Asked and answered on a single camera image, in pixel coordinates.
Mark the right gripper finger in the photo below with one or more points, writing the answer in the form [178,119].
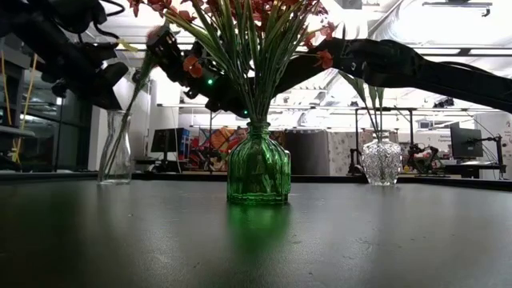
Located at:
[194,49]
[166,52]

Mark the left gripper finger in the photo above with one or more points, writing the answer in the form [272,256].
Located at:
[114,80]
[98,50]

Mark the large orange flower bunch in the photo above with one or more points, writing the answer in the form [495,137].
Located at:
[160,5]

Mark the green ribbed glass vase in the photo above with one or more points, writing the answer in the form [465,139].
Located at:
[259,168]

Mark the tall smooth clear glass vase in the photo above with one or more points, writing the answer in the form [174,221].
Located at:
[126,160]

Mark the small orange flower bunch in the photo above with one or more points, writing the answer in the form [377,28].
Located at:
[325,58]

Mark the white artificial tulip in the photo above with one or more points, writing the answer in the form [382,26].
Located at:
[381,96]
[374,96]
[358,86]

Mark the clear cut-glass vase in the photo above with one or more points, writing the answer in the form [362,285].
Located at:
[382,162]

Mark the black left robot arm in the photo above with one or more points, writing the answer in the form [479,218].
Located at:
[24,24]

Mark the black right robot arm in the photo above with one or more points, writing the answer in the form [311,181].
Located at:
[400,64]

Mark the background black robot arm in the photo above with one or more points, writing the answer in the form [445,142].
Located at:
[424,158]
[356,164]

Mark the black monitor on arm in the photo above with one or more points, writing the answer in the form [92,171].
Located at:
[466,143]

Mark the person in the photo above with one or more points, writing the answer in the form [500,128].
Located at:
[241,134]

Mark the colourful patterned tapestry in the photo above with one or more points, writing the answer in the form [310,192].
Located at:
[208,148]

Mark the black monitor with blue edge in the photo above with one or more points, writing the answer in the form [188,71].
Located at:
[168,140]

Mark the dark grey partition panel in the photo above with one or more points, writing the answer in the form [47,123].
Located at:
[310,152]

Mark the pale patterned partition panel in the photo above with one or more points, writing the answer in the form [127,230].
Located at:
[342,150]

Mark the black ceiling spotlight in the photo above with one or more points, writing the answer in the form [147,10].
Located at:
[444,103]

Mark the long ceiling light bar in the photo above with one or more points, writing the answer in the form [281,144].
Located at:
[444,51]

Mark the dark background desk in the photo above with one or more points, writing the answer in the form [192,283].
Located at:
[472,168]

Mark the black metal rig frame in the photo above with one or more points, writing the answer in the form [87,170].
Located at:
[411,128]
[210,120]

